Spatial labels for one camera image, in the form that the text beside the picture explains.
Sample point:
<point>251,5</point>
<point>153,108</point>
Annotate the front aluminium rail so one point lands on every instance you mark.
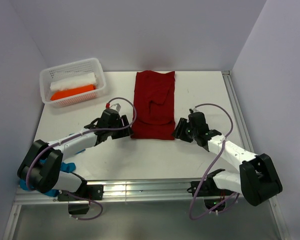
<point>116,191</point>

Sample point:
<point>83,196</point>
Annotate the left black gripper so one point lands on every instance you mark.
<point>123,133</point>

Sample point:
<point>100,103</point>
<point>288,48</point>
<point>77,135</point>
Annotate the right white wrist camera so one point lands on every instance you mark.
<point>193,110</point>

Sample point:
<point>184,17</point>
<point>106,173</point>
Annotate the dark red t shirt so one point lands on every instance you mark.
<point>154,101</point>

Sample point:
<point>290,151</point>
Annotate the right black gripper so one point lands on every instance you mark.
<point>179,131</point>

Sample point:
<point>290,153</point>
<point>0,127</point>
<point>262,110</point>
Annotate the rolled white t shirt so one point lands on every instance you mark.
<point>74,82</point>

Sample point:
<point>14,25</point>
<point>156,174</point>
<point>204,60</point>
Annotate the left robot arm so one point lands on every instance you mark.
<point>75,143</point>

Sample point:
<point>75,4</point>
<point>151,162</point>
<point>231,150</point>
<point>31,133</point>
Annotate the rolled orange t shirt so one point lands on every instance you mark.
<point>72,92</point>

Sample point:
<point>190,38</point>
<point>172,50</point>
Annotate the white plastic basket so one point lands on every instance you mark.
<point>52,74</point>

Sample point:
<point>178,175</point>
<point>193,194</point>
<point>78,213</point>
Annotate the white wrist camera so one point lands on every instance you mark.
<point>193,110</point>
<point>116,106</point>

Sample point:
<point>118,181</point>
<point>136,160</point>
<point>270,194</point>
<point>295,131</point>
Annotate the right side aluminium rail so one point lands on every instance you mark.
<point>238,115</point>

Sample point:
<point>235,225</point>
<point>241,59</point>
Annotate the teal blue t shirt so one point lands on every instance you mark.
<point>65,167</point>

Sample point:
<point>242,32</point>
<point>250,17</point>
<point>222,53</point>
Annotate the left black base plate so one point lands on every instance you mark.
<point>90,192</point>

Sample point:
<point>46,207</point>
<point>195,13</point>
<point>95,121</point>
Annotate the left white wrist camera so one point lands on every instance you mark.
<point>116,106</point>

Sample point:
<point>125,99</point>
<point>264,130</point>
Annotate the aluminium rail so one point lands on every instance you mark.
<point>116,191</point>
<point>238,115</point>

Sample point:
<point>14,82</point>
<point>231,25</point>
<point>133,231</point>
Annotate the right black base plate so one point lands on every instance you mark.
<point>207,189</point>

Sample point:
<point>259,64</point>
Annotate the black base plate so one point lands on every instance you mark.
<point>207,189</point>
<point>90,192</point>

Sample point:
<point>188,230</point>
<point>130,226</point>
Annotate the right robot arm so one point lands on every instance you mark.
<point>255,178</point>

